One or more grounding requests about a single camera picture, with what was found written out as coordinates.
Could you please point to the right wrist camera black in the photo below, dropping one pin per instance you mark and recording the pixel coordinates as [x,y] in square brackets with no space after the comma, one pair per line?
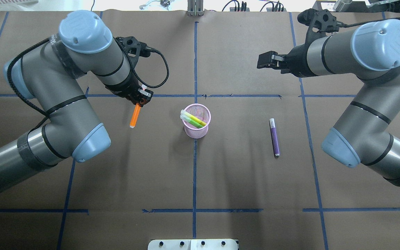
[319,23]

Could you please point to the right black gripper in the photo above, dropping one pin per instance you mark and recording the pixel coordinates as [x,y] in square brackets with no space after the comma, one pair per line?
[298,61]

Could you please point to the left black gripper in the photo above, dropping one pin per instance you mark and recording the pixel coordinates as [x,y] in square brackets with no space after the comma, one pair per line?
[125,89]

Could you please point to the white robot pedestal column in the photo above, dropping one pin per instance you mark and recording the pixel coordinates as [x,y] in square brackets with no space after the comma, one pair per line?
[193,244]

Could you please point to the yellow highlighter pen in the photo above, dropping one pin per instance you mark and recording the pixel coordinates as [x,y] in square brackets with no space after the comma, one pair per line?
[183,112]

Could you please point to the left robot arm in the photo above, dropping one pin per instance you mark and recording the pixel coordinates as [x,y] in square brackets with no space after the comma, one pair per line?
[48,72]

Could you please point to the aluminium frame post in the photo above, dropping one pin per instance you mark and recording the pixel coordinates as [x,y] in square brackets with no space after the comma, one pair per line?
[195,8]

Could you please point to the steel cup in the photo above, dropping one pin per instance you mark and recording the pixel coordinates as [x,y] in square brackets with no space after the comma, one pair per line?
[341,5]

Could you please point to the orange highlighter pen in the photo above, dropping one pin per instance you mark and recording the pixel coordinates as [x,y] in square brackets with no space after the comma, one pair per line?
[135,116]

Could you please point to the green highlighter pen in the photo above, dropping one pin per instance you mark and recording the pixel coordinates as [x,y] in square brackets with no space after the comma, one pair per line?
[190,121]

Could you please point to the purple highlighter pen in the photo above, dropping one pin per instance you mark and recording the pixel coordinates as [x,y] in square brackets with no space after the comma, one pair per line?
[275,142]

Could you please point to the pink mesh pen holder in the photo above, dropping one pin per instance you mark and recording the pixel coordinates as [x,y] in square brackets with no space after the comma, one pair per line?
[203,113]

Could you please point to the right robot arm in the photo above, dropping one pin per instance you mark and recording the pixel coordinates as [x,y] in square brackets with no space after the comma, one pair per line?
[372,53]

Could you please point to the black box on side table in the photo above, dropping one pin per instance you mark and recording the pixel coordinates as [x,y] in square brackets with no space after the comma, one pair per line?
[356,6]

